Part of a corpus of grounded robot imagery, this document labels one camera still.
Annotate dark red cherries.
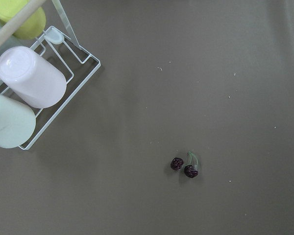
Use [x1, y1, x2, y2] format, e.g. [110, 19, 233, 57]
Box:
[170, 151, 199, 179]

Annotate pink cup on rack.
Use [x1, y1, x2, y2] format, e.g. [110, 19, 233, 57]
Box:
[0, 46, 67, 109]

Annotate white cup on rack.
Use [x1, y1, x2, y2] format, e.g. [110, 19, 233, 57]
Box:
[0, 94, 36, 148]

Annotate yellow cup on rack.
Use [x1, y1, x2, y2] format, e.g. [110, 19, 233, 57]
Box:
[0, 0, 46, 40]

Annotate white wire cup rack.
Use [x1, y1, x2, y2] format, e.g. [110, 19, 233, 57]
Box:
[0, 0, 101, 150]

